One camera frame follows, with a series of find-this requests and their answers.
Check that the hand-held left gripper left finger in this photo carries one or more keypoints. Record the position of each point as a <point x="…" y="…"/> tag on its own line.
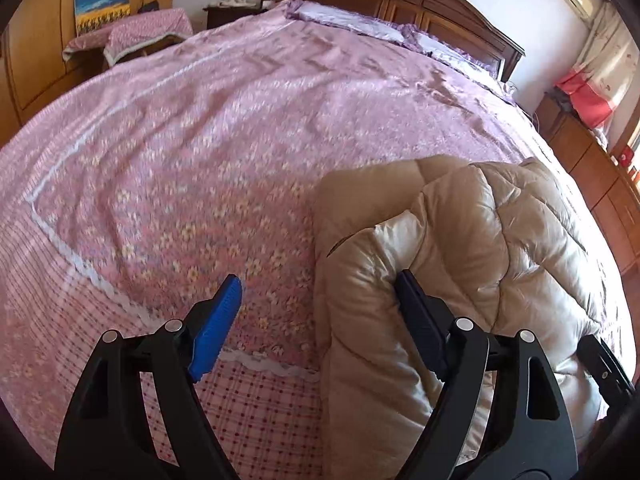
<point x="217" y="327"/>

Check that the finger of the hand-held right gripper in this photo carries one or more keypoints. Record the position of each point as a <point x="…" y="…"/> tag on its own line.
<point x="602" y="365"/>

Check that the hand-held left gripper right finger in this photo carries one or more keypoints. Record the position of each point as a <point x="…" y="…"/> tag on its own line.
<point x="422" y="325"/>

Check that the beige down jacket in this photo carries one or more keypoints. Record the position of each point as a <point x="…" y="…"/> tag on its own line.
<point x="500" y="240"/>

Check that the dark folded clothes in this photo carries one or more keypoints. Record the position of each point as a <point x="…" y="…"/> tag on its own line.
<point x="561" y="101"/>

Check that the bed with pink floral cover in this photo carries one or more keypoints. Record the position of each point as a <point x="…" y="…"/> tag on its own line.
<point x="200" y="135"/>

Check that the wooden dresser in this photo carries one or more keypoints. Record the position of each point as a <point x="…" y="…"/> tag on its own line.
<point x="590" y="170"/>

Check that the purple frilled pillow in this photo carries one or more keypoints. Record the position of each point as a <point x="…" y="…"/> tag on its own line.
<point x="345" y="20"/>
<point x="450" y="55"/>

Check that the red and white curtain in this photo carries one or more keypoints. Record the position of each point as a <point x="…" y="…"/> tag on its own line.
<point x="590" y="90"/>

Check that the dark wooden nightstand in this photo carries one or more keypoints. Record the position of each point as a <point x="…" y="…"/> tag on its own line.
<point x="225" y="17"/>

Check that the wooden wardrobe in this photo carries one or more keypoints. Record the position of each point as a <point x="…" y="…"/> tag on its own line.
<point x="40" y="60"/>

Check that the dark wooden bed headboard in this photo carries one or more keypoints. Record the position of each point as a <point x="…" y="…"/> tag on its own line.
<point x="400" y="0"/>

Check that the blue picture book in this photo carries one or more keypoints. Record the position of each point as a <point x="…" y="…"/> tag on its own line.
<point x="102" y="5"/>

